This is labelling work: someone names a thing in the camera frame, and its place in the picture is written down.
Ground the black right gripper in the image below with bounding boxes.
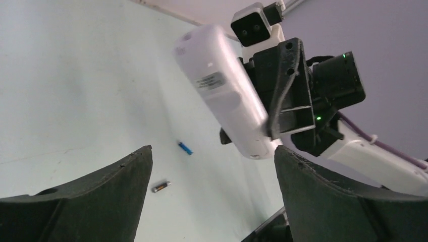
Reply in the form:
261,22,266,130
242,38,365,157

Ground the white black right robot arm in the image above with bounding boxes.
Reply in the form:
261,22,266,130
218,38,427,196

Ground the silver AAA battery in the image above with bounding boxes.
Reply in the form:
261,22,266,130
151,181,171,193

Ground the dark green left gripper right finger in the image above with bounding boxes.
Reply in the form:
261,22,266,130
274,146,427,241

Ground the white remote control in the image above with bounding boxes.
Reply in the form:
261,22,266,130
173,24,281,160

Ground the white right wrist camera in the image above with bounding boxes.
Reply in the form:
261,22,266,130
231,1,286,63

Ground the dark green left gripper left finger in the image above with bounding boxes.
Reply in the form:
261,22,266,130
1,145,153,241

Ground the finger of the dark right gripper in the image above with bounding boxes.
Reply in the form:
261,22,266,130
219,128,232,145

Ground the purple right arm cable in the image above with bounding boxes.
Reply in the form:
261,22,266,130
338,111,428,171

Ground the blue AAA battery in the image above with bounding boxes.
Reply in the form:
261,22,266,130
178,141,193,155

